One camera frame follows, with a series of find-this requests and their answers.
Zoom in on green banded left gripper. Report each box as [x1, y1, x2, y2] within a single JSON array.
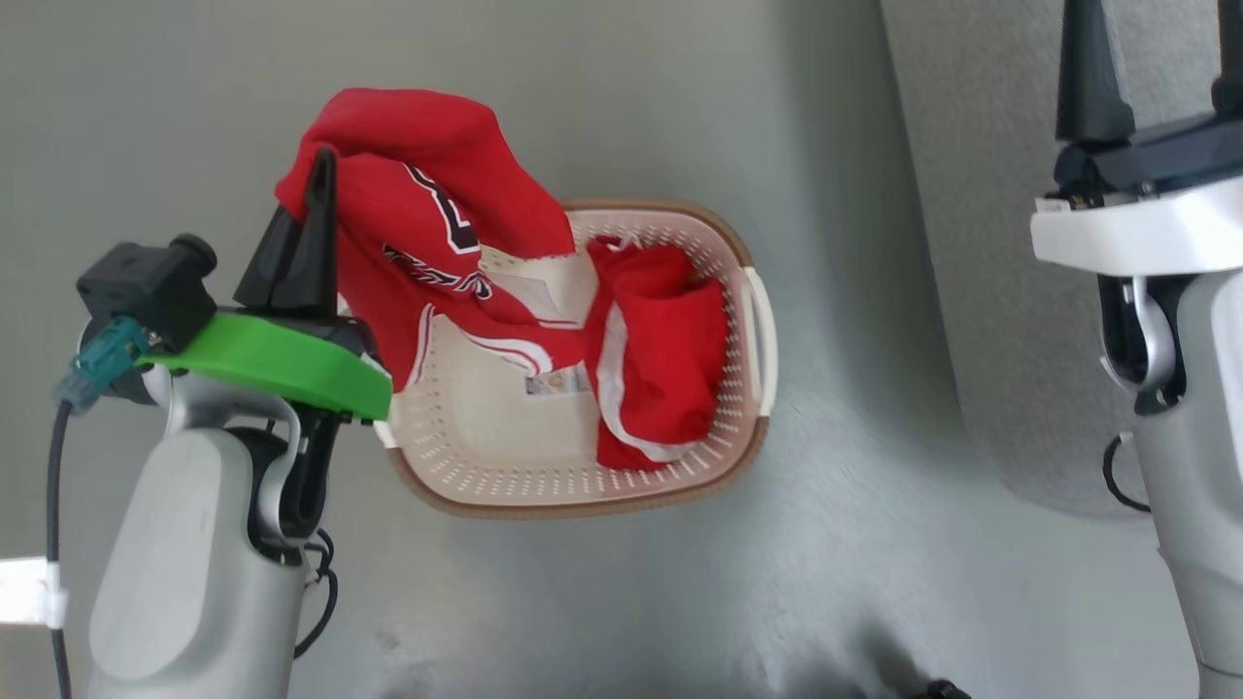
[[136, 146, 394, 424]]

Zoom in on printed barcode label sticker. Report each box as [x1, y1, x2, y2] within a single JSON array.
[[524, 364, 594, 398]]

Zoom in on black cable with teal connector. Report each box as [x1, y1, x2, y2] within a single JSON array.
[[44, 316, 152, 699]]

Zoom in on grey fabric sofa seat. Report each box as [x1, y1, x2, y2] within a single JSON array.
[[879, 0, 1243, 520]]

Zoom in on cream perforated laundry basket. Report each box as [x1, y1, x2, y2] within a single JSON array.
[[374, 199, 780, 521]]

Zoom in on red shorts with white trim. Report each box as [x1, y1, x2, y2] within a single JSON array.
[[583, 236, 731, 474]]

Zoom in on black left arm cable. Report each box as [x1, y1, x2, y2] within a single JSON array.
[[291, 529, 341, 661]]

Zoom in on white cable tag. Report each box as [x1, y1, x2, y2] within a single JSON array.
[[0, 558, 71, 627]]

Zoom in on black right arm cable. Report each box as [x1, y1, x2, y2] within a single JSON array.
[[1102, 432, 1153, 514]]

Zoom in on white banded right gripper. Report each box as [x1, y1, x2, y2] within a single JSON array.
[[1031, 0, 1243, 279]]

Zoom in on red basketball jersey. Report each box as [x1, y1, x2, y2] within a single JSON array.
[[275, 87, 589, 394]]

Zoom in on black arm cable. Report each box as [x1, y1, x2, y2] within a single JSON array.
[[1102, 432, 1153, 514], [291, 529, 341, 661]]

